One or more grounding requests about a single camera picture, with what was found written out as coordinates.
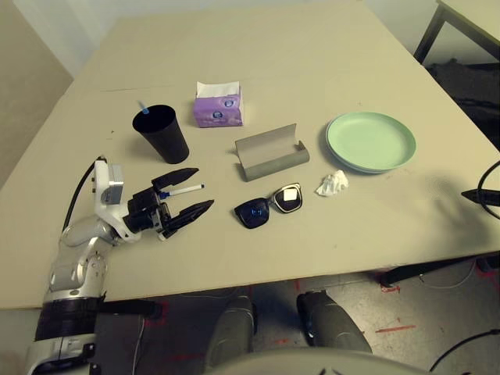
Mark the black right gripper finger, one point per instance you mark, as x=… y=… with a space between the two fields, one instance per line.
x=486 y=196

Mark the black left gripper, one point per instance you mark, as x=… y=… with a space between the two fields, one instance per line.
x=148 y=213

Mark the black sunglasses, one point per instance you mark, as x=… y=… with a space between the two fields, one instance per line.
x=252 y=215

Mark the grey glasses case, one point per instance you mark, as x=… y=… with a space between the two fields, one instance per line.
x=269 y=166

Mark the light green plate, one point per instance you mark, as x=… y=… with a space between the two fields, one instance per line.
x=367 y=140

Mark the white tissue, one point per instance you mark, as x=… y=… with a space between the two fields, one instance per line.
x=332 y=183

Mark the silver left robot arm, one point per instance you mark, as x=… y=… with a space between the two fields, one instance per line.
x=74 y=265

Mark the white marker blue cap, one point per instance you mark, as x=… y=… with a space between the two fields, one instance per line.
x=183 y=191

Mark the black plastic cup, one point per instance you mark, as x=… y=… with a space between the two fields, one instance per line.
x=168 y=140

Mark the purple tissue pack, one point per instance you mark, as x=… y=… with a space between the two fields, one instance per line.
x=215 y=117

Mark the blue pen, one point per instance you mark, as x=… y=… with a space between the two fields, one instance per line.
x=145 y=111

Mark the black table leg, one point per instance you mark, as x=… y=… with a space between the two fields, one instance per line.
x=422 y=270
x=125 y=308

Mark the light blue plate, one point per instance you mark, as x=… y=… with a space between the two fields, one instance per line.
x=361 y=170

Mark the grey robot left leg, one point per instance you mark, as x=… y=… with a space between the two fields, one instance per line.
x=230 y=332

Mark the grey robot leg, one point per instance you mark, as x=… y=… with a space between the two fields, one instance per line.
x=230 y=332
x=328 y=320

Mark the grey robot right leg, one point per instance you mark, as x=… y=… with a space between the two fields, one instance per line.
x=328 y=320

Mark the grey robot torso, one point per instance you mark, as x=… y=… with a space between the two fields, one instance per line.
x=312 y=365

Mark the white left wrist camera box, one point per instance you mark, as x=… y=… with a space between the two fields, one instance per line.
x=102 y=195

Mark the beige side table black frame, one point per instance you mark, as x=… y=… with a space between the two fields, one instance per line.
x=468 y=23

